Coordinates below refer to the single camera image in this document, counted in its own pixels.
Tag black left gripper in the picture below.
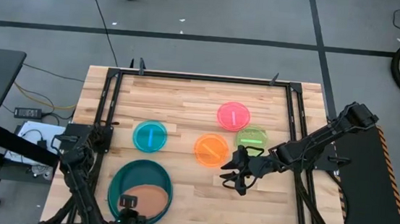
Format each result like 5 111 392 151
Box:
116 194 152 224

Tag yellow floor cable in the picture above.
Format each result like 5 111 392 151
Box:
11 81 80 112

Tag brown terracotta plate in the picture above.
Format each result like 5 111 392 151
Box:
117 181 171 222

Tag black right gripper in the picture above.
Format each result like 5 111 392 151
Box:
218 142 278 199

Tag long black floor cable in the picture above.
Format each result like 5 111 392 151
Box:
78 0 124 68

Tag black hazard-striped floor mat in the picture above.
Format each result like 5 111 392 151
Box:
328 122 400 224

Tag teal bowl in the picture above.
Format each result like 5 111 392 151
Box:
105 156 176 224

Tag green translucent plastic plate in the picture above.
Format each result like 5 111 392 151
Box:
233 124 270 158

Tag pink translucent plastic plate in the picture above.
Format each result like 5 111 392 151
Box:
215 99 253 134

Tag black metal table frame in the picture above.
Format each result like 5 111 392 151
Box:
82 54 362 224

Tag orange translucent plastic plate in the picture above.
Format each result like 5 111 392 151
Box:
192 132 231 170

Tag cyan translucent plastic plate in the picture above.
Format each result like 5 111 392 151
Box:
130 118 169 155

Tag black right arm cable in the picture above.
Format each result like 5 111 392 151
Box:
234 143 267 160

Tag white paper sheets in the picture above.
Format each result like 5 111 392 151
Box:
3 119 67 169

